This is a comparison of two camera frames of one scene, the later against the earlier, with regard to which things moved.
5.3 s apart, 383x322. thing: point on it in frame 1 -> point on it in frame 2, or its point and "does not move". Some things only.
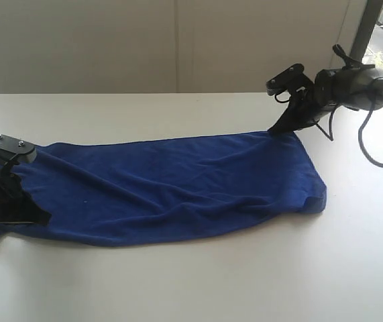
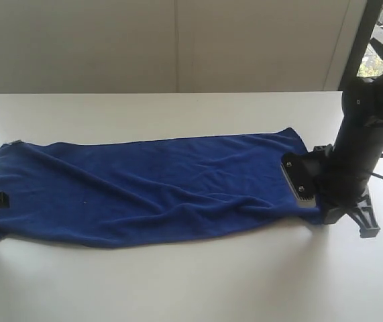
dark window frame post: (369, 21) does not move
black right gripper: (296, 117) -> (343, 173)
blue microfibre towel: (143, 191) does not move
